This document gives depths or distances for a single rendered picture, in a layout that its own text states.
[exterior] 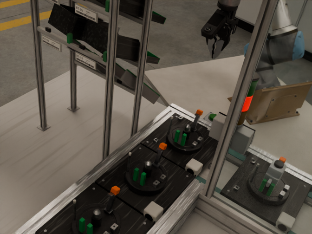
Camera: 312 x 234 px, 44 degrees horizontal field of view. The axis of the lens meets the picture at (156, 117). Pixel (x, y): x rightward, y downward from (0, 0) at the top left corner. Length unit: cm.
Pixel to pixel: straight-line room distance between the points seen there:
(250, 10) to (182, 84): 278
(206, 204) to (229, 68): 103
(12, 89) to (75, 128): 177
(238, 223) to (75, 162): 62
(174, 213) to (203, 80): 95
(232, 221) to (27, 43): 304
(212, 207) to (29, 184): 63
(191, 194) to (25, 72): 249
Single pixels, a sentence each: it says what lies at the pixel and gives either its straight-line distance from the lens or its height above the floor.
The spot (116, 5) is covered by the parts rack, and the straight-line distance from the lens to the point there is 108.
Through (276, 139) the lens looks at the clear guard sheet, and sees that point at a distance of 106.
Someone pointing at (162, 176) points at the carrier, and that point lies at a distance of 126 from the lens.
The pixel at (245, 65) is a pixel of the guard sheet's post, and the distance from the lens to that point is 98.
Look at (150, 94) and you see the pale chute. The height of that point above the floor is 105.
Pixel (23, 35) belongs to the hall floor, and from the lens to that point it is 409.
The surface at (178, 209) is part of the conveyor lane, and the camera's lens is 125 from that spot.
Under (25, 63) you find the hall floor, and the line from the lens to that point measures 365.
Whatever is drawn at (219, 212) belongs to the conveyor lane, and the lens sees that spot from 131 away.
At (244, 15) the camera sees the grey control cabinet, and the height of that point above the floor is 18.
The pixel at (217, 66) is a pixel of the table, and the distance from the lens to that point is 216.
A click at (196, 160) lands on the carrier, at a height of 99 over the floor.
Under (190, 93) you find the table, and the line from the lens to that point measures 189.
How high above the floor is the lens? 193
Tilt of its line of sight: 39 degrees down
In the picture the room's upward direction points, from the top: 9 degrees clockwise
